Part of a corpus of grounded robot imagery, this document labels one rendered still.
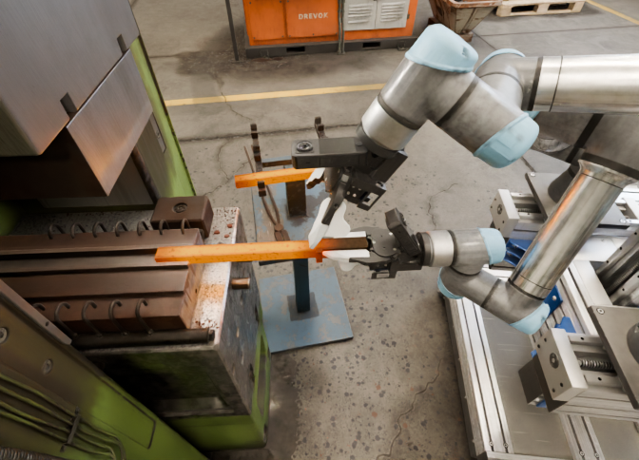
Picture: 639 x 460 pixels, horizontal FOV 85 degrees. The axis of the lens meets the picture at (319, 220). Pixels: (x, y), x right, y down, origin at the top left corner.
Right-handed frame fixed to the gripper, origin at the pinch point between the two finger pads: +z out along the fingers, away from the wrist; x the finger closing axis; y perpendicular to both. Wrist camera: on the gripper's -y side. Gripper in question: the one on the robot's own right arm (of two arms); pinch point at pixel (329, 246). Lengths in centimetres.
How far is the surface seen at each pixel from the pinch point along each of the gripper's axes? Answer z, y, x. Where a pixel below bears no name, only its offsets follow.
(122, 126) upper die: 27.4, -30.5, -2.8
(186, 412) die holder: 39, 50, -16
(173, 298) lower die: 29.5, 2.1, -8.9
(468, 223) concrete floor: -92, 102, 93
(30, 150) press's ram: 27.9, -37.2, -17.1
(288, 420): 15, 100, -7
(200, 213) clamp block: 28.6, 2.3, 13.3
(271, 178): 13.3, 5.5, 28.4
